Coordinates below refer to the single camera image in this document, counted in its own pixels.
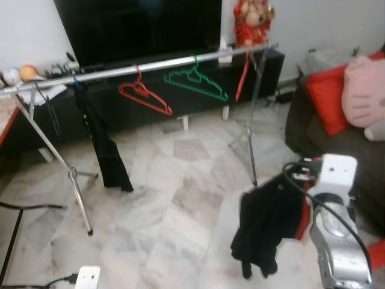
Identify black television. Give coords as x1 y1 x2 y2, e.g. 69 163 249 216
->
53 0 223 68

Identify navy garment with red stripes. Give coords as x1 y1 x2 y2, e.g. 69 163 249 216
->
230 173 313 279

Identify small white bottle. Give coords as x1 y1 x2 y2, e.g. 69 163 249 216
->
218 36 233 64

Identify white round plush toy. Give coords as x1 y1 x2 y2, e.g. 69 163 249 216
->
2 67 22 86

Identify dark grey sofa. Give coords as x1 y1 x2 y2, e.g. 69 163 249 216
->
285 48 385 235

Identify red plastic stool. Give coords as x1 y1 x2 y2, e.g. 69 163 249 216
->
367 238 385 272

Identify red figurine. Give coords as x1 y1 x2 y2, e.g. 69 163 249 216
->
233 0 276 49

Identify black wire hanger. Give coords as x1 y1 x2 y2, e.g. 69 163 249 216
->
33 81 63 142

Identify orange round plush toy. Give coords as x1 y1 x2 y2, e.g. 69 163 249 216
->
19 64 39 82

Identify side table with white cloth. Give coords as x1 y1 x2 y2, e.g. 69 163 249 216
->
304 47 356 76

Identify white papers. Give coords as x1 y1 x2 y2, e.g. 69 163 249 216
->
21 83 68 106

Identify red cushion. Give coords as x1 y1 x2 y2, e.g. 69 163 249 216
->
305 51 385 136

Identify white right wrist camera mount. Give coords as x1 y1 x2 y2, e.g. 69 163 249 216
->
307 154 358 208

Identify chrome clothes rack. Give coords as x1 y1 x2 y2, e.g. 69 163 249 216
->
0 42 280 237

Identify black shirt with white print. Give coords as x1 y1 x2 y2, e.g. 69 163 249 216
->
73 84 135 193

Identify red plastic hanger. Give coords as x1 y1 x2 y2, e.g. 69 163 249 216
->
235 49 251 103
118 64 174 117

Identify green plastic hanger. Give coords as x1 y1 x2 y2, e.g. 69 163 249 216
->
164 56 230 102

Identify pink cat face pillow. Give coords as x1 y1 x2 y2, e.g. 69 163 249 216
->
342 56 385 128

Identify black TV console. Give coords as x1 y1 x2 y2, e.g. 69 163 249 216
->
0 48 285 160

